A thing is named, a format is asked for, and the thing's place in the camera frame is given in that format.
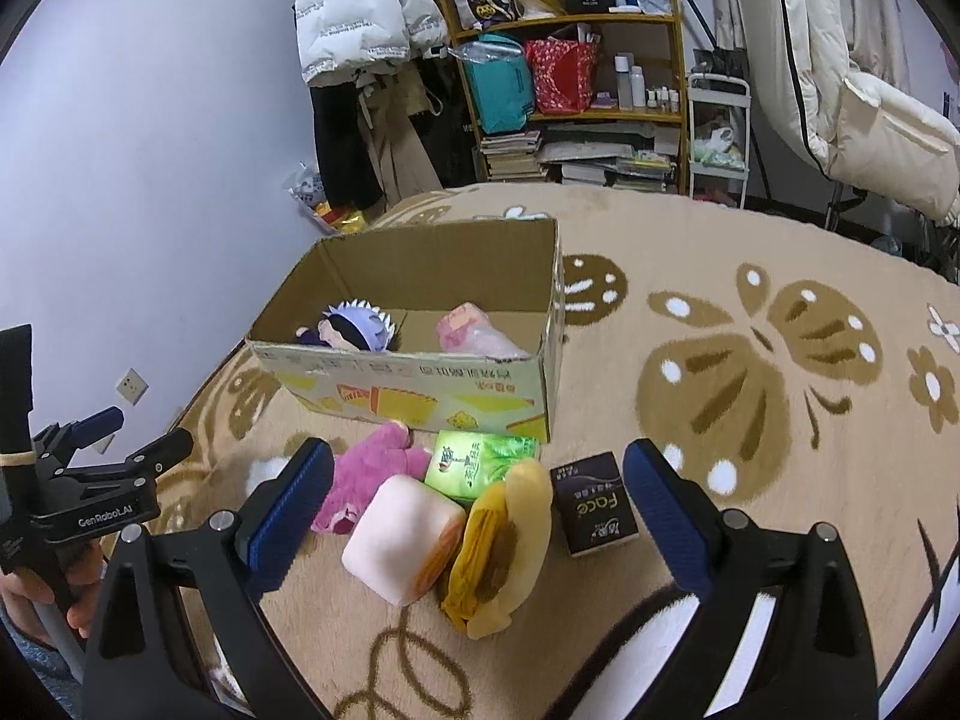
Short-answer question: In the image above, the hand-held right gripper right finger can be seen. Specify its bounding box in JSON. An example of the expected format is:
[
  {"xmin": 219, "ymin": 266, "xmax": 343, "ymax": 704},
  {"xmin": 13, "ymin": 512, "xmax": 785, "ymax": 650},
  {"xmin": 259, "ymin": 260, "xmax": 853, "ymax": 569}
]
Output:
[{"xmin": 622, "ymin": 439, "xmax": 880, "ymax": 720}]

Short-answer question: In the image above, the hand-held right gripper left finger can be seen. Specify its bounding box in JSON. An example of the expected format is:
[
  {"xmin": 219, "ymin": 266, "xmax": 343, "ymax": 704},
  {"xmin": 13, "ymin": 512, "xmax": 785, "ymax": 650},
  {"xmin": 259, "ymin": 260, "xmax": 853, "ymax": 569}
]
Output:
[{"xmin": 81, "ymin": 436, "xmax": 336, "ymax": 720}]

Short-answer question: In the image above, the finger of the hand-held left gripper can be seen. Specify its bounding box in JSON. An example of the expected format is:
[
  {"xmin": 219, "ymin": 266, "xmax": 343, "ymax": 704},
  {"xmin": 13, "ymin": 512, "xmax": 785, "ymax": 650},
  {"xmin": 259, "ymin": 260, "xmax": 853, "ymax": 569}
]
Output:
[
  {"xmin": 64, "ymin": 427, "xmax": 194, "ymax": 493},
  {"xmin": 31, "ymin": 406, "xmax": 125, "ymax": 466}
]

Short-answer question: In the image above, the black tissue pack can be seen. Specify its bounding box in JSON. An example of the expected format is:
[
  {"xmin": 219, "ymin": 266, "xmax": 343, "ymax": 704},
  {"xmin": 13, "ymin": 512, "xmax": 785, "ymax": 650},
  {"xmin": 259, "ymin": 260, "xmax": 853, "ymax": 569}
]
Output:
[{"xmin": 550, "ymin": 452, "xmax": 640, "ymax": 557}]

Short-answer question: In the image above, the magenta plush toy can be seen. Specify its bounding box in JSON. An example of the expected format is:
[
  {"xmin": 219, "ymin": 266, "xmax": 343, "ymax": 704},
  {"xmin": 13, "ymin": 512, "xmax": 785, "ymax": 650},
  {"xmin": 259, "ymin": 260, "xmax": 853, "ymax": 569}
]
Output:
[{"xmin": 311, "ymin": 421, "xmax": 434, "ymax": 536}]

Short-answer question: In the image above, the pink square plush cushion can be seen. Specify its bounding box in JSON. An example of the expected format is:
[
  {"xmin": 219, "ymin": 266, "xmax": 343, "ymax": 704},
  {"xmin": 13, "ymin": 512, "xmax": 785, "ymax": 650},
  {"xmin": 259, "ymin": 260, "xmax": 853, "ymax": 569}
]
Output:
[{"xmin": 341, "ymin": 474, "xmax": 467, "ymax": 607}]

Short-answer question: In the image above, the yellow plush toy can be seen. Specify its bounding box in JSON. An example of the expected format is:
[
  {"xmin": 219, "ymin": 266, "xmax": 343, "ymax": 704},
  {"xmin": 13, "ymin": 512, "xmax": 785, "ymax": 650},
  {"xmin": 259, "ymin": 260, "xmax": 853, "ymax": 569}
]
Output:
[{"xmin": 439, "ymin": 459, "xmax": 554, "ymax": 640}]

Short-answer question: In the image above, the printed cardboard box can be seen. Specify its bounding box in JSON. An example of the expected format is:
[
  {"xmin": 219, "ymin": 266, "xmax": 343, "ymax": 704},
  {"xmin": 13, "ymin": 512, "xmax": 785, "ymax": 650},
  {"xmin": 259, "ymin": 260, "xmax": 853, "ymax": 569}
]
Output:
[{"xmin": 247, "ymin": 217, "xmax": 565, "ymax": 445}]

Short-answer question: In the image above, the green tissue pack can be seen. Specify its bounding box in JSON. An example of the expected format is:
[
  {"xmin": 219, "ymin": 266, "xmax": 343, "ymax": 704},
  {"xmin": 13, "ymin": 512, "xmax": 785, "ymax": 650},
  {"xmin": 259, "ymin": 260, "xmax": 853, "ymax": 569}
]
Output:
[{"xmin": 424, "ymin": 430, "xmax": 541, "ymax": 503}]

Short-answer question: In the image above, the person's left hand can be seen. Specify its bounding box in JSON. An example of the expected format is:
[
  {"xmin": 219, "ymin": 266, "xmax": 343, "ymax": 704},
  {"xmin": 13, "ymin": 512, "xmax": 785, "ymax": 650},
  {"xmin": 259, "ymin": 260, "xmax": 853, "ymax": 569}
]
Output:
[{"xmin": 0, "ymin": 540, "xmax": 104, "ymax": 647}]

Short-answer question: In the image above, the purple-haired plush doll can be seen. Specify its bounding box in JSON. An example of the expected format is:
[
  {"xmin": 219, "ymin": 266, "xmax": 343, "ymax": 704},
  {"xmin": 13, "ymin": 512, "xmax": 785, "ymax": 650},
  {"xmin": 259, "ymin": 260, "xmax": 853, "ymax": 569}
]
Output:
[{"xmin": 296, "ymin": 301, "xmax": 397, "ymax": 352}]

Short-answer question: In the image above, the light pink plush toy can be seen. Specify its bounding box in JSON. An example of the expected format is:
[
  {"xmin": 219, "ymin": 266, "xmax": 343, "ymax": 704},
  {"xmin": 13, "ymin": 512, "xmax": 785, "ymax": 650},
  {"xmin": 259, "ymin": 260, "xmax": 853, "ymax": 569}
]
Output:
[{"xmin": 437, "ymin": 302, "xmax": 530, "ymax": 358}]

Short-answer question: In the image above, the beige butterfly-print blanket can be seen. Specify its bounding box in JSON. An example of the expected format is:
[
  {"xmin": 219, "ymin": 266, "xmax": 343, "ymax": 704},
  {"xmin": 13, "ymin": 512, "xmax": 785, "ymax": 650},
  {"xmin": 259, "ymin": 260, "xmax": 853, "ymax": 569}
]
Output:
[{"xmin": 97, "ymin": 184, "xmax": 960, "ymax": 720}]

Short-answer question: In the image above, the yellow and red snack packet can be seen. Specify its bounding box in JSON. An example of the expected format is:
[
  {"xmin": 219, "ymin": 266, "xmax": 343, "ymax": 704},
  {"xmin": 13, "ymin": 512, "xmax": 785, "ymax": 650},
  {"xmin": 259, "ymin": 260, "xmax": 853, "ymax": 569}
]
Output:
[{"xmin": 315, "ymin": 202, "xmax": 368, "ymax": 235}]

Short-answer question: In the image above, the printed plastic bag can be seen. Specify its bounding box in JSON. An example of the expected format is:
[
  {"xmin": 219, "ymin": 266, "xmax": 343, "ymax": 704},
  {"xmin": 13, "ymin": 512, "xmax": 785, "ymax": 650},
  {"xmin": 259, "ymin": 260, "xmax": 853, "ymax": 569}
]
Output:
[{"xmin": 289, "ymin": 165, "xmax": 331, "ymax": 209}]

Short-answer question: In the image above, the black hanging coat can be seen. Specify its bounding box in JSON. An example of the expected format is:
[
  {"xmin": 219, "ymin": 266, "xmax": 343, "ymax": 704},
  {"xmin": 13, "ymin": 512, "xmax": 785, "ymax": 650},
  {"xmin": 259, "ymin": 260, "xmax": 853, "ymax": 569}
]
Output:
[{"xmin": 311, "ymin": 67, "xmax": 387, "ymax": 211}]

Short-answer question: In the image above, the pile of magazines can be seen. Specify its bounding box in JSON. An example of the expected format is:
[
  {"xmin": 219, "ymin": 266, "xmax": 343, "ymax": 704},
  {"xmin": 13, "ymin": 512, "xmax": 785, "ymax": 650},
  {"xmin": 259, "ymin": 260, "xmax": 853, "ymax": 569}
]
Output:
[{"xmin": 540, "ymin": 124, "xmax": 680, "ymax": 192}]

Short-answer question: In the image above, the beige hanging coat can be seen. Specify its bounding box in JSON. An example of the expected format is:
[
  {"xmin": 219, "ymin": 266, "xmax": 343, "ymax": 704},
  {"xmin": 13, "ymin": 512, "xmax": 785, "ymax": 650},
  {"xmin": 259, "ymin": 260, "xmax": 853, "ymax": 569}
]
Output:
[{"xmin": 360, "ymin": 75, "xmax": 443, "ymax": 203}]

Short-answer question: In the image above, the white utility cart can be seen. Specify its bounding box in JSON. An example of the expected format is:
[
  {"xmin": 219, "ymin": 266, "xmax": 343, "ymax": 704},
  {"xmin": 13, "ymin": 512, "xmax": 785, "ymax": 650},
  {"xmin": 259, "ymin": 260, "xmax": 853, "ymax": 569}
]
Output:
[{"xmin": 686, "ymin": 71, "xmax": 752, "ymax": 209}]

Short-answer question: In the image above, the stack of books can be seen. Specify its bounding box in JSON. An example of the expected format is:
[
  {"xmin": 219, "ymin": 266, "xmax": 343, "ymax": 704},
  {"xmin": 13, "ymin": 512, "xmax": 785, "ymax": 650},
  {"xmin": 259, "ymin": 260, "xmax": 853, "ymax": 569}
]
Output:
[{"xmin": 480, "ymin": 131, "xmax": 548, "ymax": 182}]

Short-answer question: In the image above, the wooden shelf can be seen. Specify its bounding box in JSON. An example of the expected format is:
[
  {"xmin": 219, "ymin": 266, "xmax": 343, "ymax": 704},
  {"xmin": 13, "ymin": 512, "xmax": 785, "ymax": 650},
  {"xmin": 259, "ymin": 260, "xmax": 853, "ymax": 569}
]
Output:
[{"xmin": 433, "ymin": 0, "xmax": 691, "ymax": 196}]

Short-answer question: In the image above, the red patterned bag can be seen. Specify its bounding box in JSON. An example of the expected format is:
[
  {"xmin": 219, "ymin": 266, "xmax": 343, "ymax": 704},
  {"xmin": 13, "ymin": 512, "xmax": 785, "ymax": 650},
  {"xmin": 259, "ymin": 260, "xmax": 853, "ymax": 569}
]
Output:
[{"xmin": 523, "ymin": 37, "xmax": 601, "ymax": 117}]

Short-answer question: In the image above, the teal bag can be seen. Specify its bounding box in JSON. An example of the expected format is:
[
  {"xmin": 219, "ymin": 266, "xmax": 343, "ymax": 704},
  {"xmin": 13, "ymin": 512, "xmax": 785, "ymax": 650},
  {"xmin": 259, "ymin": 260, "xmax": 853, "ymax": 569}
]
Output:
[{"xmin": 461, "ymin": 34, "xmax": 537, "ymax": 134}]

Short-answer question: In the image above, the white padded chair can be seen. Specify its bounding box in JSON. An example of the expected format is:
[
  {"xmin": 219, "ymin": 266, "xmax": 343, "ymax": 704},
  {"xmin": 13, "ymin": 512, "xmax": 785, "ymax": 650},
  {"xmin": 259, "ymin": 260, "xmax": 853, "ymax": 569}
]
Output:
[{"xmin": 712, "ymin": 0, "xmax": 960, "ymax": 222}]

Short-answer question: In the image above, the white puffer jacket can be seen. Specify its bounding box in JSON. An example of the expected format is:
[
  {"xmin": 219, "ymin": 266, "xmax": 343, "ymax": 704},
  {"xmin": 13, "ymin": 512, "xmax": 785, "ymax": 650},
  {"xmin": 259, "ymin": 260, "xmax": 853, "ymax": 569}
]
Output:
[{"xmin": 294, "ymin": 0, "xmax": 447, "ymax": 89}]

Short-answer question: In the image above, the clear plastic bottle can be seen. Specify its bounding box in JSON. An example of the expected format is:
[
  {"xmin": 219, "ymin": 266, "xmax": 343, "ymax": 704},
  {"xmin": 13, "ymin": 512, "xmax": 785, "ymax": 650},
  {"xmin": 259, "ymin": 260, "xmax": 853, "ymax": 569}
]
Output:
[{"xmin": 450, "ymin": 41, "xmax": 526, "ymax": 65}]

